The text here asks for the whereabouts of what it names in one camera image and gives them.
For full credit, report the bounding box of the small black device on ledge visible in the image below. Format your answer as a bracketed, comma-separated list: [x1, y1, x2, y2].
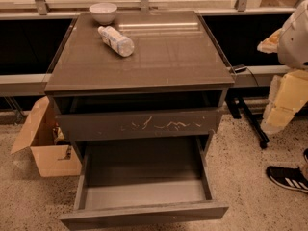
[230, 64, 247, 74]

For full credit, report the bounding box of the open cardboard box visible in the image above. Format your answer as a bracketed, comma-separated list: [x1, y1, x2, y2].
[11, 97, 82, 177]

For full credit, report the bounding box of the black metal stand leg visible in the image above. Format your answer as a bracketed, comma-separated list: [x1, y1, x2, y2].
[225, 90, 270, 149]

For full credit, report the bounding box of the scratched grey top drawer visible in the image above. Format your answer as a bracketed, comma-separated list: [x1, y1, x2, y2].
[56, 109, 222, 141]

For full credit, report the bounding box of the clear plastic water bottle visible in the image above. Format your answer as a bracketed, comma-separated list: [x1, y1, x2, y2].
[97, 26, 135, 57]

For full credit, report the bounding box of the open grey middle drawer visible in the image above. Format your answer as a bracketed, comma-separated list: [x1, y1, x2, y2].
[61, 136, 228, 230]

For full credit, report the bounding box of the black and white sneaker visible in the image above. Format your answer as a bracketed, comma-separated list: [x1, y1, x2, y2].
[266, 166, 308, 193]

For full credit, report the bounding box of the dark grey drawer cabinet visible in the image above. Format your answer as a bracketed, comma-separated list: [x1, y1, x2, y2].
[45, 11, 234, 156]

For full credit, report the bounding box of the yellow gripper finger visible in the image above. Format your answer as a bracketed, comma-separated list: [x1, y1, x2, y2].
[257, 29, 281, 54]
[261, 70, 308, 134]

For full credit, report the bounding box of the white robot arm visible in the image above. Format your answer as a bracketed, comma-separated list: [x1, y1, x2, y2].
[257, 0, 308, 134]

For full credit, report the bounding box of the white ceramic bowl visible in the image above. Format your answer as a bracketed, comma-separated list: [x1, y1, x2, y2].
[89, 3, 117, 25]

